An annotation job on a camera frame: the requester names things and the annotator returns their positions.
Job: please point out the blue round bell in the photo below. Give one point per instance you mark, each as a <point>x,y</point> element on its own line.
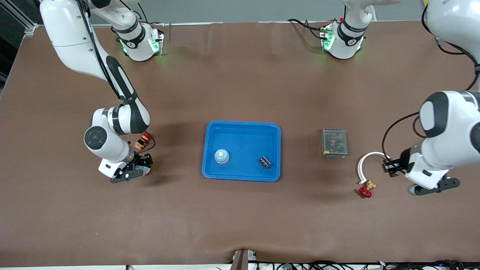
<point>146,171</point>
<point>221,156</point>

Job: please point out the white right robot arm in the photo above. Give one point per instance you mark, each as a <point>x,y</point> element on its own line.
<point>75,37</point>

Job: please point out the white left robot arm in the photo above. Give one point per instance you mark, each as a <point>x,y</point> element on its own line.
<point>450,123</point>

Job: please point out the red orange push button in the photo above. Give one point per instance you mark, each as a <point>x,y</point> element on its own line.
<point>142,142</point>

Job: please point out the white curved plastic clamp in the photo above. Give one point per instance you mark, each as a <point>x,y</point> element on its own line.
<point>360,165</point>

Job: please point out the metal mesh power supply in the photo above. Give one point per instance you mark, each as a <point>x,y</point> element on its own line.
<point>334,142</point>

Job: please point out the blue plastic tray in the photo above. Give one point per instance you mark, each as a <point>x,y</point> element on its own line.
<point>243,150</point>

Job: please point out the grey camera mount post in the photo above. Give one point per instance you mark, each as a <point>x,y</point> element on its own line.
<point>243,258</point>

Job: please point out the aluminium frame profile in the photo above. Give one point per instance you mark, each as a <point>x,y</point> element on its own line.
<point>30,30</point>

